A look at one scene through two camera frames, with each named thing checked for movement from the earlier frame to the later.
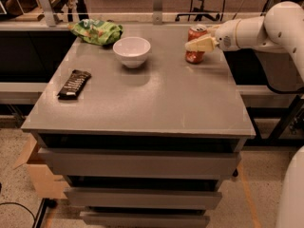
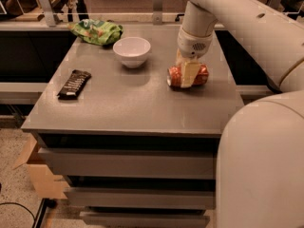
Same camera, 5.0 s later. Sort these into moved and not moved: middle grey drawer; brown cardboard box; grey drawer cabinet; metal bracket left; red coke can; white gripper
Moved: white gripper; red coke can
Not moved: brown cardboard box; grey drawer cabinet; middle grey drawer; metal bracket left
